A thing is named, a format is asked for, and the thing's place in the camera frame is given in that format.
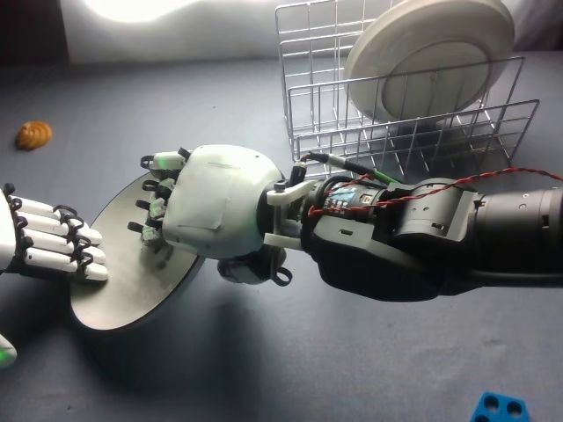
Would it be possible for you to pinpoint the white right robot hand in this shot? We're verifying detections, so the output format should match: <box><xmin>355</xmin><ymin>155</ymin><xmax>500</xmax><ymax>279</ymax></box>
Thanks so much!
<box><xmin>126</xmin><ymin>143</ymin><xmax>286</xmax><ymax>286</ymax></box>

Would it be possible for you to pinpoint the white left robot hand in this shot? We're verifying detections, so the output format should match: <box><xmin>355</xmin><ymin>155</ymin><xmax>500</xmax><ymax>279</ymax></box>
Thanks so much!
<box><xmin>0</xmin><ymin>183</ymin><xmax>110</xmax><ymax>369</ymax></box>

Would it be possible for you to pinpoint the white plate with dark rim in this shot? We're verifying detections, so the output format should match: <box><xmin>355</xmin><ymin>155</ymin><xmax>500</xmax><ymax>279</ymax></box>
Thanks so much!
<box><xmin>344</xmin><ymin>0</ymin><xmax>515</xmax><ymax>124</ymax></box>
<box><xmin>68</xmin><ymin>169</ymin><xmax>208</xmax><ymax>335</ymax></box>

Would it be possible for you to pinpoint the orange swirl toy bread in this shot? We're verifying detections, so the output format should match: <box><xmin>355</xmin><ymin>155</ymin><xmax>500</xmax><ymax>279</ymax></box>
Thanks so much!
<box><xmin>17</xmin><ymin>120</ymin><xmax>53</xmax><ymax>153</ymax></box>

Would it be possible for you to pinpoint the white backdrop cloth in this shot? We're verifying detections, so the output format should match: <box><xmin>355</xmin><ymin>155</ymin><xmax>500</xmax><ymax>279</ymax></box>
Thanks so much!
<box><xmin>61</xmin><ymin>0</ymin><xmax>563</xmax><ymax>67</ymax></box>

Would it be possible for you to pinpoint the grey table cloth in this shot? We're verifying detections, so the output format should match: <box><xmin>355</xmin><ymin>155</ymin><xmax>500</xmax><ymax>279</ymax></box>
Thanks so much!
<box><xmin>0</xmin><ymin>52</ymin><xmax>563</xmax><ymax>422</ymax></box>

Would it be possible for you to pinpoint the blue block with round holes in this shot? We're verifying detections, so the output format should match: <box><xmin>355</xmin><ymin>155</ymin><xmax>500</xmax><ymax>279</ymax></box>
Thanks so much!
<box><xmin>466</xmin><ymin>390</ymin><xmax>531</xmax><ymax>422</ymax></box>

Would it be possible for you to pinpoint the white wire dish rack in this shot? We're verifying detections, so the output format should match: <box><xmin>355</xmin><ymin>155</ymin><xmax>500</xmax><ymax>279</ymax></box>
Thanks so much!
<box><xmin>275</xmin><ymin>0</ymin><xmax>541</xmax><ymax>177</ymax></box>

